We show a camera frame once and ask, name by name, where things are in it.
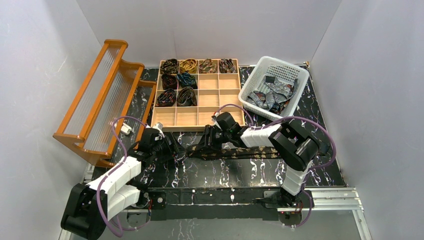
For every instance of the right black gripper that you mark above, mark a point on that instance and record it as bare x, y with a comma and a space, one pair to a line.
205, 140

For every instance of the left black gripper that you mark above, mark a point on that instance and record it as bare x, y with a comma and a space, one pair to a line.
168, 145

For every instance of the black gold floral tie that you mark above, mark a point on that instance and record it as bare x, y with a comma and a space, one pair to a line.
208, 154

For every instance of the white plastic basket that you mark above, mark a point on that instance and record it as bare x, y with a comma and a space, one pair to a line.
286, 71

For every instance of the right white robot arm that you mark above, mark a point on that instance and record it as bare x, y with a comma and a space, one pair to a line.
296, 147

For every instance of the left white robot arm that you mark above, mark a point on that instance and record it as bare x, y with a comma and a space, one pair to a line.
93, 206

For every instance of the grey patterned ties pile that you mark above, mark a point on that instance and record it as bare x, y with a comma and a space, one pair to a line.
278, 96

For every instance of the rolled navy red tie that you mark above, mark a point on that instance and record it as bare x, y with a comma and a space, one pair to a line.
167, 98

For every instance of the rolled black grey tie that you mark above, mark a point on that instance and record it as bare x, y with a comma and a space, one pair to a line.
186, 97

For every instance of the small white connector plug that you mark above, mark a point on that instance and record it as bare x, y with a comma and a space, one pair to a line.
125, 129

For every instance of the wooden grid organizer tray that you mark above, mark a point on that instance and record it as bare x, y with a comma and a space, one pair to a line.
214, 90

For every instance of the rolled dark red tie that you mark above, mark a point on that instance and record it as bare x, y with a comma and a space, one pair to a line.
169, 81

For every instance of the rolled teal patterned tie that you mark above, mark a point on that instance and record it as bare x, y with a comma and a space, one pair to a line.
187, 80

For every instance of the rolled dark striped tie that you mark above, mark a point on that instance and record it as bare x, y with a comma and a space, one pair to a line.
226, 66

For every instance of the orange wooden rack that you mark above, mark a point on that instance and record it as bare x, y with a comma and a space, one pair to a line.
95, 115

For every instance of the rolled olive patterned tie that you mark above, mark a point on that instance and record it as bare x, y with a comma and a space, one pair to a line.
207, 66

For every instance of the rolled black gold tie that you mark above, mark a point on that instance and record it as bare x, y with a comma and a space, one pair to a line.
170, 66

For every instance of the rolled yellow tie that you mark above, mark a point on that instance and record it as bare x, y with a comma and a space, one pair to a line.
189, 65

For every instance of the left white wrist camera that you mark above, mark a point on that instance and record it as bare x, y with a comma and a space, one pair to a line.
159, 126

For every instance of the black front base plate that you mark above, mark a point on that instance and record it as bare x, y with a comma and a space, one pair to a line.
210, 203

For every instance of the aluminium frame rail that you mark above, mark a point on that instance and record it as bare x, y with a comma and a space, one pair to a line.
313, 199

